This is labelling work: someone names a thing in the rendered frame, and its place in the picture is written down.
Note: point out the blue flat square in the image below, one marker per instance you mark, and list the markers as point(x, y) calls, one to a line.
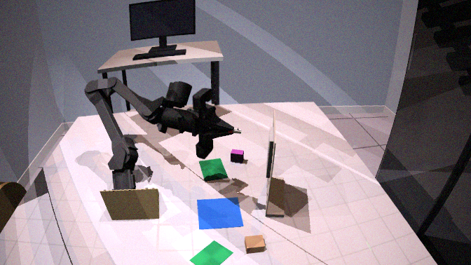
point(219, 213)

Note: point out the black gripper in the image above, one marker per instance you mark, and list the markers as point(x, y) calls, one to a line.
point(204, 123)

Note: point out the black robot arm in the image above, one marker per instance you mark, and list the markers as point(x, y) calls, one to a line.
point(123, 148)

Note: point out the small purple cube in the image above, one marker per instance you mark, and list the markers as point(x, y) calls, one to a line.
point(237, 156)

